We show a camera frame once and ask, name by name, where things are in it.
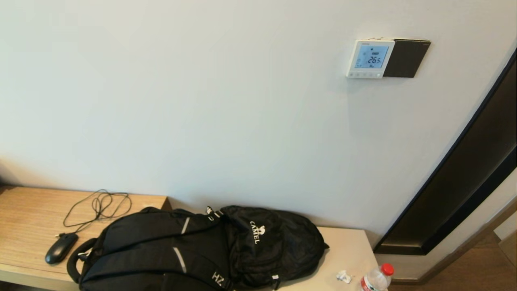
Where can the white wall thermostat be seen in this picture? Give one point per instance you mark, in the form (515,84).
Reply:
(369,56)

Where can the black Camel backpack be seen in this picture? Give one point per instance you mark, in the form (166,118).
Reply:
(161,250)

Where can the crumpled white paper scrap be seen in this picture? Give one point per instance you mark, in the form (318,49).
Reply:
(343,277)

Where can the clear water bottle red cap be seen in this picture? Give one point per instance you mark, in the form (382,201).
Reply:
(375,281)

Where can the black computer mouse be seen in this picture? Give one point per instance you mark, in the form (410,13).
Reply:
(59,249)

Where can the dark brown wall switch plate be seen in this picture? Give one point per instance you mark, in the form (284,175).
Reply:
(406,58)

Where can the dark brown door frame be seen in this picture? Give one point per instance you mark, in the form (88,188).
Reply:
(464,182)

